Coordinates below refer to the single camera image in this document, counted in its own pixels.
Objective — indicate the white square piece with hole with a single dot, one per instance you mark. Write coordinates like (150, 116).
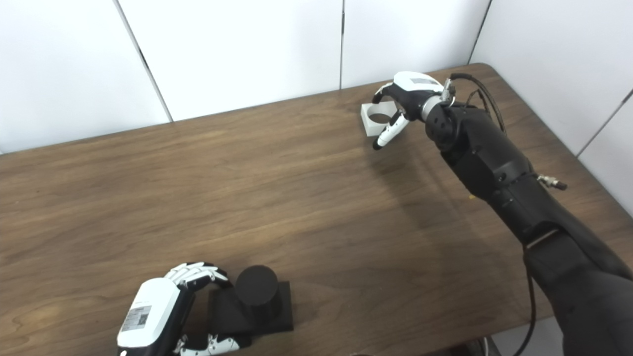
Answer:
(368, 126)

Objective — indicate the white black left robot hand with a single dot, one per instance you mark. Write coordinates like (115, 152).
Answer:
(148, 316)

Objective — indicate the black peg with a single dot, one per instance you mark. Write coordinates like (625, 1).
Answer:
(257, 291)

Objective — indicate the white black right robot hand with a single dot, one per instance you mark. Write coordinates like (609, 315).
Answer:
(415, 91)

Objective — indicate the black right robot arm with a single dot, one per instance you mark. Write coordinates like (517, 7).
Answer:
(494, 163)

